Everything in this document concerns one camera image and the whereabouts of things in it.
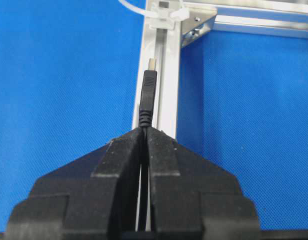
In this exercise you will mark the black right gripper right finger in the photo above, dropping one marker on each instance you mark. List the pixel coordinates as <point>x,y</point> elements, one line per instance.
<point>193,198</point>

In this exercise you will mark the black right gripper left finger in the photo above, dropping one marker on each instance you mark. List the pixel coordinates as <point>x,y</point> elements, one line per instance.
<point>91,198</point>

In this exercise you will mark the white zip tie loop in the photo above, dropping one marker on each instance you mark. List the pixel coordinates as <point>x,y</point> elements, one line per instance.
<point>160,17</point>

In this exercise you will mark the aluminium extrusion frame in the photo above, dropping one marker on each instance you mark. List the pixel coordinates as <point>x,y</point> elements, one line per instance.
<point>161,48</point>

